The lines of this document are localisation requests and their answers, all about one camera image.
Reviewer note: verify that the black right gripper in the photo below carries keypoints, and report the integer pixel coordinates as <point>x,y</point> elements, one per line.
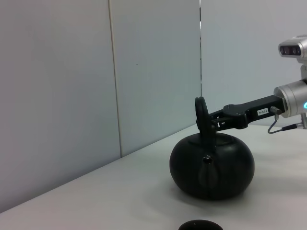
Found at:
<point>251,110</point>

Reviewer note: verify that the black round teapot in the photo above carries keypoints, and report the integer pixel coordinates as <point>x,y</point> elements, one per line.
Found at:
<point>227,167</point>

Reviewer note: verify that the dark brown teacup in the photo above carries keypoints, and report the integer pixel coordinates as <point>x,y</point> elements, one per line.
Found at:
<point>200,226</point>

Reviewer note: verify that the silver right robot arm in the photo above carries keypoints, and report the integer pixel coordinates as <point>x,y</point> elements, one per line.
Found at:
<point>292,98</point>

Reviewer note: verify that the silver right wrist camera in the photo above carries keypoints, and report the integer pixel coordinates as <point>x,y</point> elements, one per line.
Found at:
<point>291,49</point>

